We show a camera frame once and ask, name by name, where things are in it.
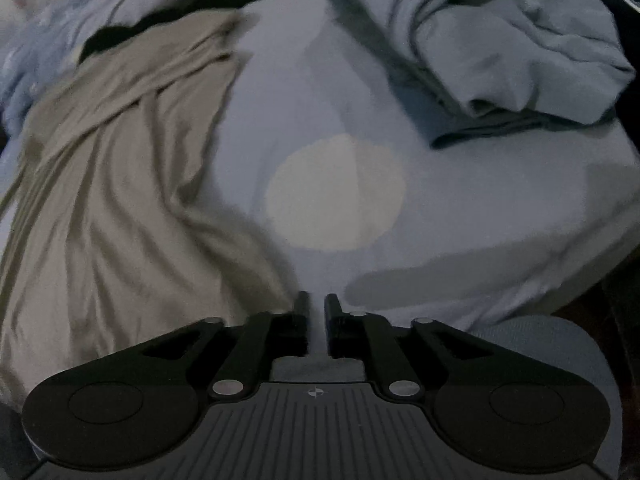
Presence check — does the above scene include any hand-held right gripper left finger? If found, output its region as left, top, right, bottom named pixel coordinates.
left=142, top=290, right=312, bottom=402

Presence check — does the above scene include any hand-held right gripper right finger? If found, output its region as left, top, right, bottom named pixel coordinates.
left=324, top=293, right=497, bottom=403

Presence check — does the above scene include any light blue printed bed sheet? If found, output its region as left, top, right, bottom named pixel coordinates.
left=0, top=0, right=640, bottom=411

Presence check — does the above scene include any light blue printed quilt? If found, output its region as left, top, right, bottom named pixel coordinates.
left=0, top=0, right=321, bottom=132

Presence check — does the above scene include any beige garment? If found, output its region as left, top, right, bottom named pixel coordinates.
left=0, top=10, right=297, bottom=411

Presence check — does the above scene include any light grey-blue garment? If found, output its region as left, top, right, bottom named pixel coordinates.
left=334, top=0, right=637, bottom=127

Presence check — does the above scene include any black garment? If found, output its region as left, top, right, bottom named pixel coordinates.
left=80, top=0, right=337, bottom=66

